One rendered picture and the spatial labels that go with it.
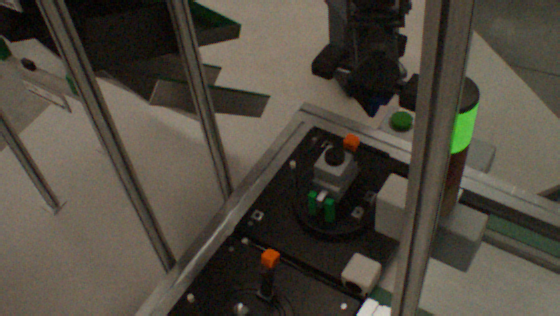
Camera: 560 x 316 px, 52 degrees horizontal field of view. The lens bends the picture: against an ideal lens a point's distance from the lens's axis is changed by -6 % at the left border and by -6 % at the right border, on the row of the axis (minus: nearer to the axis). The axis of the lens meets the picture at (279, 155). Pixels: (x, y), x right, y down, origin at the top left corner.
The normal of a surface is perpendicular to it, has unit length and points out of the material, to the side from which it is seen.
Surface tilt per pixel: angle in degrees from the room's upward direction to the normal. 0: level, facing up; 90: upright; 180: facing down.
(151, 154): 0
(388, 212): 90
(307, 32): 0
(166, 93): 90
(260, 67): 0
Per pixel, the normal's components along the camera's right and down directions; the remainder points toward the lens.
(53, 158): -0.09, -0.63
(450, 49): -0.54, 0.68
